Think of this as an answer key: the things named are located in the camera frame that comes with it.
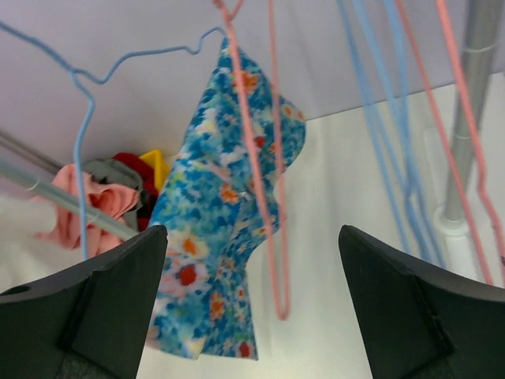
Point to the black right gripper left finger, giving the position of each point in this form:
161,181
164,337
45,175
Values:
86,321

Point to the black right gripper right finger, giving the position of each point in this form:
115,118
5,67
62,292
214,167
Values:
418,320

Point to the blue wire hanger grey skirt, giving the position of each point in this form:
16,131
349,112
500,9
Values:
376,128

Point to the blue hanger salmon skirt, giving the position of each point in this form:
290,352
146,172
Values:
413,194

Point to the blue hanger floral skirt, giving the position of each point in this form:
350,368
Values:
86,215

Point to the silver white clothes rack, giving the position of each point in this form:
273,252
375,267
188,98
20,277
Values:
63,199

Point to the red cloth garment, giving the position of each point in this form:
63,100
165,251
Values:
148,192

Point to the yellow plastic bin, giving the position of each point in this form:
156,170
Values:
155,160

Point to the empty pink wire hanger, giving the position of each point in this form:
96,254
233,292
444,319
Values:
477,53

